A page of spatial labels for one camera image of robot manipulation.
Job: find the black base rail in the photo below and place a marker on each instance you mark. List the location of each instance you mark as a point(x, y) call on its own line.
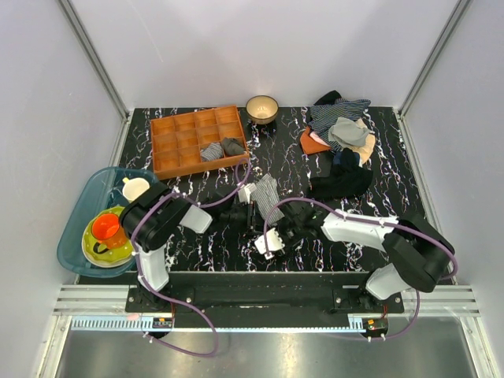
point(274, 299)

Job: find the navy striped garment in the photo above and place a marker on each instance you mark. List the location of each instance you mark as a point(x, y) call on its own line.
point(324, 116)

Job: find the grey striped underwear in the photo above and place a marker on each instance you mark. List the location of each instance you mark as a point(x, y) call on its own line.
point(265, 195)

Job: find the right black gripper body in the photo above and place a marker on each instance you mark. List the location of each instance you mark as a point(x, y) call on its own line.
point(292, 229)

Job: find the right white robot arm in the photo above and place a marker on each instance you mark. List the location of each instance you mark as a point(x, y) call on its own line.
point(419, 257)

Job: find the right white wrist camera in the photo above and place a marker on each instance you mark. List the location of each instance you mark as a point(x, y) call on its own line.
point(269, 243)

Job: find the rolled striped underwear in tray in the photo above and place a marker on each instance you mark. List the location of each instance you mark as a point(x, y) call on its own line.
point(212, 152)

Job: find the beige garment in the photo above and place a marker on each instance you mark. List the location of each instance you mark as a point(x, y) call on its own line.
point(365, 151)

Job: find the beige ceramic bowl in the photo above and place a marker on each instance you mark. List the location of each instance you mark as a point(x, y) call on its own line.
point(262, 109)

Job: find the orange garment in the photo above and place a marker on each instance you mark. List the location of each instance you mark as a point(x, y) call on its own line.
point(310, 145)

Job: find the green dotted plate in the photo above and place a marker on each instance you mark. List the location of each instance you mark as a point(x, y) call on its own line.
point(111, 258)

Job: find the grey garment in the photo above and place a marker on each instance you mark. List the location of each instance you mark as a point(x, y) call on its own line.
point(347, 132)

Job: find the cream and green mug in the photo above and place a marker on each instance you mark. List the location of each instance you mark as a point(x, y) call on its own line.
point(133, 188)

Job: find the rolled dark grey underwear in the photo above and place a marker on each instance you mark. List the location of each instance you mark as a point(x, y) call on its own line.
point(232, 147)

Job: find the teal plastic bin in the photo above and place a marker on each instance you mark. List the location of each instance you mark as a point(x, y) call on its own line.
point(102, 191)

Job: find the orange cup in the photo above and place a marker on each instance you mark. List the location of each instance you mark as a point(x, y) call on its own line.
point(108, 233)

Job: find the orange compartment tray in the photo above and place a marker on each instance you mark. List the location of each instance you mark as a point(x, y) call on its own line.
point(179, 140)

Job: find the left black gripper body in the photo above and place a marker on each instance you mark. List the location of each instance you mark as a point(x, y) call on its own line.
point(243, 216)

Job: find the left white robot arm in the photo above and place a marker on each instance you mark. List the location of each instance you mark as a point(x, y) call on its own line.
point(154, 213)

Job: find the dark blue garment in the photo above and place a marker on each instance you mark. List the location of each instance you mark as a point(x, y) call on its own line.
point(347, 158)

